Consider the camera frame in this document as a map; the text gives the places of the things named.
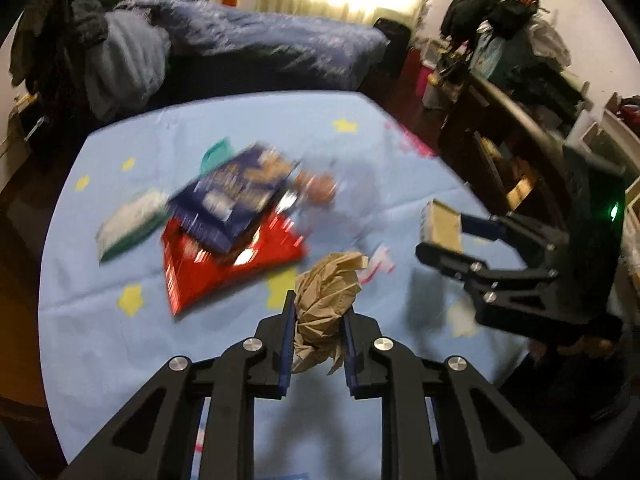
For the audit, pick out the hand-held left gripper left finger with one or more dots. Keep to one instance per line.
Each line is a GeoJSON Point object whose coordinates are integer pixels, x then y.
{"type": "Point", "coordinates": [287, 345]}

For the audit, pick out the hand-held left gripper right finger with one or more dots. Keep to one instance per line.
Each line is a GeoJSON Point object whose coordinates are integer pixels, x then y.
{"type": "Point", "coordinates": [349, 360]}

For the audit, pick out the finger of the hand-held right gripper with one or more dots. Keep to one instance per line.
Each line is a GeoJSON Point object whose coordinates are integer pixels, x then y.
{"type": "Point", "coordinates": [480, 227]}
{"type": "Point", "coordinates": [450, 260]}

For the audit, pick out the yellow sponge block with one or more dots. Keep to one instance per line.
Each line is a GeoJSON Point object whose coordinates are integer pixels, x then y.
{"type": "Point", "coordinates": [442, 225]}

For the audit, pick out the brown paper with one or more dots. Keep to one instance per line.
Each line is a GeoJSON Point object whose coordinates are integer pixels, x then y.
{"type": "Point", "coordinates": [325, 300]}

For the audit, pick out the teal ridged plastic piece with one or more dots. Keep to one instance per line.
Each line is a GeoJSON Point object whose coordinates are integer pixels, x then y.
{"type": "Point", "coordinates": [216, 154]}

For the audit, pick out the yellow packet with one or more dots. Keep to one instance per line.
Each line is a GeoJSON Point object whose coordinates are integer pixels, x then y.
{"type": "Point", "coordinates": [520, 192]}

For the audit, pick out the small white pink wrapper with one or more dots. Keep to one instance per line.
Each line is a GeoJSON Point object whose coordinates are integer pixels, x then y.
{"type": "Point", "coordinates": [377, 261]}

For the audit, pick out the red snack bag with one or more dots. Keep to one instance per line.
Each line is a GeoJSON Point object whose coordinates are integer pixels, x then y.
{"type": "Point", "coordinates": [225, 270]}

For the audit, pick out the dark wooden desk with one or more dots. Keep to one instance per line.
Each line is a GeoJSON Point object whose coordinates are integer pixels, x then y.
{"type": "Point", "coordinates": [500, 130]}

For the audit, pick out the white frames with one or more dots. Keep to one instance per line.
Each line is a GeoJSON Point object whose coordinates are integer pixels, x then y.
{"type": "Point", "coordinates": [607, 127]}

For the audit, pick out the brown crumpled wrapper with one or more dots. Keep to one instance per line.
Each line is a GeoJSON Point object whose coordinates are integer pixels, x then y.
{"type": "Point", "coordinates": [320, 188]}

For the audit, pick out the dark blue snack bag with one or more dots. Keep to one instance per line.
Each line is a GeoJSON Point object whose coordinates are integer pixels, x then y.
{"type": "Point", "coordinates": [235, 195]}

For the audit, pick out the pink box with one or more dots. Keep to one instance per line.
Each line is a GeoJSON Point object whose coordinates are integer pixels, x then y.
{"type": "Point", "coordinates": [425, 72]}

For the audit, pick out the white green tissue pack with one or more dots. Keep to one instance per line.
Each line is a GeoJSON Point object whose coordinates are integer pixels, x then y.
{"type": "Point", "coordinates": [130, 225]}

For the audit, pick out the black suitcase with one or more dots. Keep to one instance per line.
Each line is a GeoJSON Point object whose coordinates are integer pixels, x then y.
{"type": "Point", "coordinates": [395, 42]}

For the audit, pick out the pile of dark clothes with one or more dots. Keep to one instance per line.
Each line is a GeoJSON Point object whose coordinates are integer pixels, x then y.
{"type": "Point", "coordinates": [505, 20]}

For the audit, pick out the bed with blue blanket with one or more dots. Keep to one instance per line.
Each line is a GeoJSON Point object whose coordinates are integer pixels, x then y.
{"type": "Point", "coordinates": [260, 45]}

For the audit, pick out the dark jacket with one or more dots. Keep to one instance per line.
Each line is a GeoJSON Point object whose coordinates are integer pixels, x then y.
{"type": "Point", "coordinates": [50, 25]}

